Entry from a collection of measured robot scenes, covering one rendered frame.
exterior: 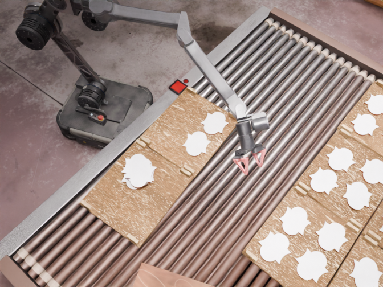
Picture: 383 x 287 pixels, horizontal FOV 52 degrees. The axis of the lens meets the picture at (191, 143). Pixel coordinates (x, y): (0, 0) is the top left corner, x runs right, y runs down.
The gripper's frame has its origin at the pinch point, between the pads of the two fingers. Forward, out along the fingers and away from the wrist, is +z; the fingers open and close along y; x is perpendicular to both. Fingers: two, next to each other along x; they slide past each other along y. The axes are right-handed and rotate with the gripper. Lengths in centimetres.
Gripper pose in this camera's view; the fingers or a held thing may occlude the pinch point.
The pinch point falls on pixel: (253, 168)
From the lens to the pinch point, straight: 159.9
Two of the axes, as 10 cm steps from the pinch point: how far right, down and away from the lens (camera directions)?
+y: 7.1, -2.8, 6.5
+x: -6.6, 0.5, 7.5
